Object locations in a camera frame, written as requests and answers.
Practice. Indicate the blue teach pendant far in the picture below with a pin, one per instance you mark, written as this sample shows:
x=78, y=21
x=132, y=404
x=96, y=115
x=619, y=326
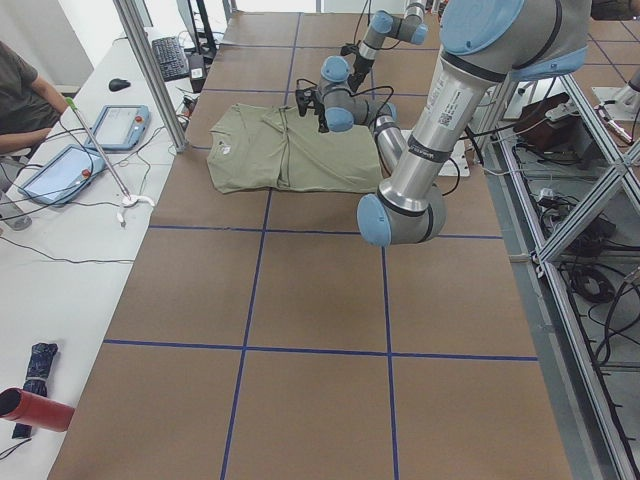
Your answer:
x=120, y=128

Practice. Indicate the aluminium frame rail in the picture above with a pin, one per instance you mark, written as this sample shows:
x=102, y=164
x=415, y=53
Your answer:
x=571, y=157

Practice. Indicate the black computer mouse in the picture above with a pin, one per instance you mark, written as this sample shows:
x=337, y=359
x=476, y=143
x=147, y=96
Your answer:
x=118, y=84

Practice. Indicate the blue teach pendant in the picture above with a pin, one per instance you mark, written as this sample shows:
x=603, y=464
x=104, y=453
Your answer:
x=120, y=128
x=62, y=178

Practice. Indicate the seated person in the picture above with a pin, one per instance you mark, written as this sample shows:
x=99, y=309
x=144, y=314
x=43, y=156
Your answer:
x=30, y=105

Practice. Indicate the red cylindrical bottle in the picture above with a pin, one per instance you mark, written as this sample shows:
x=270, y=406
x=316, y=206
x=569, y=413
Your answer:
x=28, y=408

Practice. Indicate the metal rod with green tip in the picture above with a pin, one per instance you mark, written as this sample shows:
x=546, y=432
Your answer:
x=129, y=199

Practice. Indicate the black keyboard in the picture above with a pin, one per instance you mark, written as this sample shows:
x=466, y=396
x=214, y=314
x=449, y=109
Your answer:
x=171, y=58

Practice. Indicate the grey aluminium frame post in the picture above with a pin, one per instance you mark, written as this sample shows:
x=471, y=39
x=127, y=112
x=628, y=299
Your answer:
x=141, y=47

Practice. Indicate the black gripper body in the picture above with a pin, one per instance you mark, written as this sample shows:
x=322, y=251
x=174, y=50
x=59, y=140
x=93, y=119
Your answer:
x=320, y=109

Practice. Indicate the dark blue folded umbrella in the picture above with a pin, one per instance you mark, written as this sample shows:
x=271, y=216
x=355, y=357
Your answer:
x=39, y=368

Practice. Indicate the olive green long-sleeve shirt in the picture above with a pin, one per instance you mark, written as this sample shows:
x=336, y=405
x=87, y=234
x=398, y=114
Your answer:
x=274, y=147

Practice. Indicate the blue teach pendant near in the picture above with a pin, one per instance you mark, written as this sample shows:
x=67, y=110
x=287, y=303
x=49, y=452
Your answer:
x=62, y=178

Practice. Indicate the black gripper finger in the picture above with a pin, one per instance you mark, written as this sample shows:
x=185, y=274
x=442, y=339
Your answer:
x=322, y=123

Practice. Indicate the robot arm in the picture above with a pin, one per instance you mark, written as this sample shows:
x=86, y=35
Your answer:
x=483, y=43
x=336, y=99

